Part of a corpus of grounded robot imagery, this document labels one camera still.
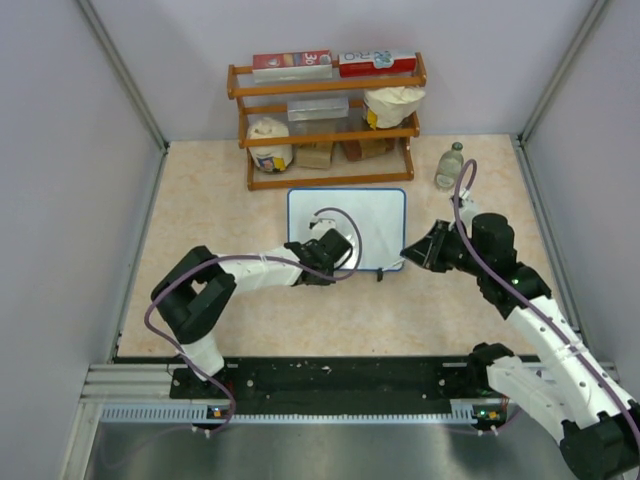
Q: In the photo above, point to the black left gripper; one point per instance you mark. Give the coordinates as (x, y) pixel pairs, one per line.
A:
(321, 283)

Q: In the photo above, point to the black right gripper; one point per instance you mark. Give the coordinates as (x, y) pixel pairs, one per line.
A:
(428, 250)

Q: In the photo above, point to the blue-framed whiteboard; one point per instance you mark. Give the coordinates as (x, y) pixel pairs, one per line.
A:
(372, 219)

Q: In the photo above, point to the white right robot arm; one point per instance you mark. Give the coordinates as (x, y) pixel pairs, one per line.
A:
(592, 419)

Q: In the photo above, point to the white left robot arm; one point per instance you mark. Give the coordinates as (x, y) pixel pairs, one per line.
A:
(193, 295)

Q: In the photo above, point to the clear glass bottle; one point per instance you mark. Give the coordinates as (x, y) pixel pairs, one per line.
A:
(449, 167)

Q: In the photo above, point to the brown box under shelf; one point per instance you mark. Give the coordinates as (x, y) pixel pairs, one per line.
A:
(317, 155)

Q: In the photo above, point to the brown block under shelf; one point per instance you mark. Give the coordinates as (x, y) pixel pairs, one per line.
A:
(363, 149)

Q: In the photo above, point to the white cloth bag left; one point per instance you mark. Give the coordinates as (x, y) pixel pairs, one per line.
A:
(270, 158)

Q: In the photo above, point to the white cloth bag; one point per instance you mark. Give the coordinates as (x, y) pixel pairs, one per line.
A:
(270, 158)
(388, 107)

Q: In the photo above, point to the wooden shelf rack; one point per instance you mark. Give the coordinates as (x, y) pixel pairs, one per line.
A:
(324, 122)

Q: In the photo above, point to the clear plastic box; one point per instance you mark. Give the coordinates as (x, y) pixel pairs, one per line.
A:
(317, 109)

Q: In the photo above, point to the white cloth bag right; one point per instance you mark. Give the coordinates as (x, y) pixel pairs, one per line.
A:
(388, 107)

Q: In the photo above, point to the red toothpaste box left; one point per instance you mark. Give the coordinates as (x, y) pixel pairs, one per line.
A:
(292, 66)

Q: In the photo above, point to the red toothpaste box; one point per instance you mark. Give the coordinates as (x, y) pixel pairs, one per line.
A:
(376, 63)
(292, 66)

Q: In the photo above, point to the red toothpaste box right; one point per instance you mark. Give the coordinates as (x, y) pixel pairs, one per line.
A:
(376, 63)

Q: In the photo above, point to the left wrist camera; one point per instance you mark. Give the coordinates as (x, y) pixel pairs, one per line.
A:
(320, 225)

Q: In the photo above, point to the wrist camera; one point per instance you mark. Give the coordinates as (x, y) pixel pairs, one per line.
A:
(320, 225)
(466, 206)

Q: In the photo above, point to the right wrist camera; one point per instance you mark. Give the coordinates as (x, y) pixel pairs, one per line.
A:
(466, 206)

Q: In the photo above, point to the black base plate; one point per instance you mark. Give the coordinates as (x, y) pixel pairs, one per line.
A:
(352, 385)

